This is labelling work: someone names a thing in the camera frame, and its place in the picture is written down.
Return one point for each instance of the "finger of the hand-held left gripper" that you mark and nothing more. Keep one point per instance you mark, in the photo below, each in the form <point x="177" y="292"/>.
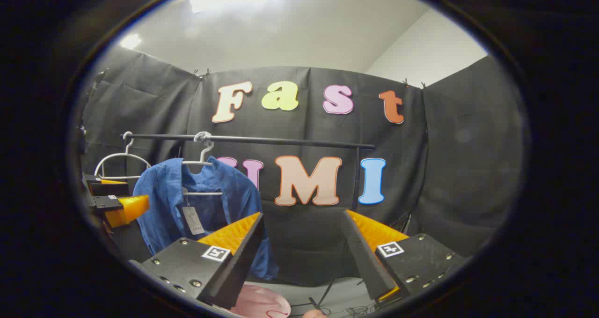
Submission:
<point x="126" y="208"/>
<point x="110" y="189"/>

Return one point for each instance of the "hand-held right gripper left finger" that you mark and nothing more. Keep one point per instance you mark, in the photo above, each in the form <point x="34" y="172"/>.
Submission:
<point x="238" y="271"/>

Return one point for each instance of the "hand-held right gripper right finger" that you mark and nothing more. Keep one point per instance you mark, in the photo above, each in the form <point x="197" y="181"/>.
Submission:
<point x="367" y="262"/>

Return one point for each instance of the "blue shirt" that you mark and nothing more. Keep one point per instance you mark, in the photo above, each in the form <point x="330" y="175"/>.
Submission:
<point x="164" y="205"/>

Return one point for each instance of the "plain white clothes hanger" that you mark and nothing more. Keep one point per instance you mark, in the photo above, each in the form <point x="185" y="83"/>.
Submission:
<point x="120" y="154"/>

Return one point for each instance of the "white hanger with wrapped hook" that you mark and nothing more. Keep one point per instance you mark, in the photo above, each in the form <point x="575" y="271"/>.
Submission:
<point x="206" y="194"/>

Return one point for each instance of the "black clothes rack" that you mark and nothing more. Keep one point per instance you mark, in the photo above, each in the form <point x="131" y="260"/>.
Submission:
<point x="281" y="141"/>

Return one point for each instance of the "small ceiling light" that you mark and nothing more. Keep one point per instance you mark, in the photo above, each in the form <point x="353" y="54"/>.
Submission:
<point x="130" y="41"/>

